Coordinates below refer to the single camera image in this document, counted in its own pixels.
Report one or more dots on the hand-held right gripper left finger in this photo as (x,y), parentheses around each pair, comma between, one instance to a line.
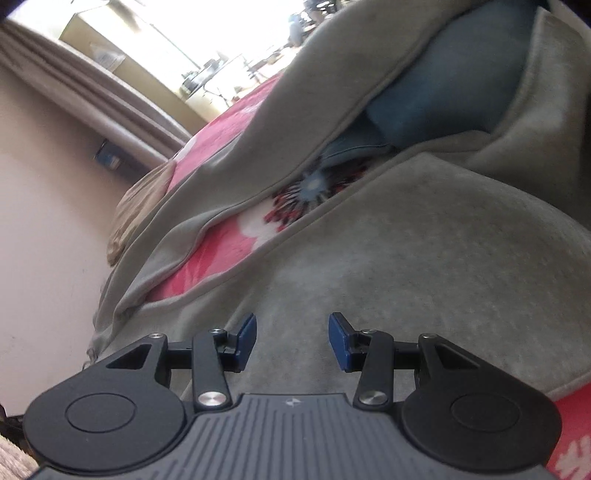
(247,339)

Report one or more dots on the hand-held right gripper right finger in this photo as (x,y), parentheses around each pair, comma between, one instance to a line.
(337,341)

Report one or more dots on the grey hoodie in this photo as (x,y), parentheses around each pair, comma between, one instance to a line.
(415,254)

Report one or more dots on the red floral blanket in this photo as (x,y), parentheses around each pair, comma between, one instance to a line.
(221,258)

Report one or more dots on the beige folded cloth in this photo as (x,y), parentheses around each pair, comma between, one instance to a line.
(134,207)

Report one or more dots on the blue water dispenser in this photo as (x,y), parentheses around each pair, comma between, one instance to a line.
(111,157)

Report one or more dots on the folding table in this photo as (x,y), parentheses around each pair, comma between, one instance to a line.
(217,76)

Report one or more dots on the blue cloth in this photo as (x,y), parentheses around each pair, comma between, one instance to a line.
(438,92)

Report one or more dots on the grey curtain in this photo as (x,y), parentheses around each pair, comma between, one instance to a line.
(92,87)

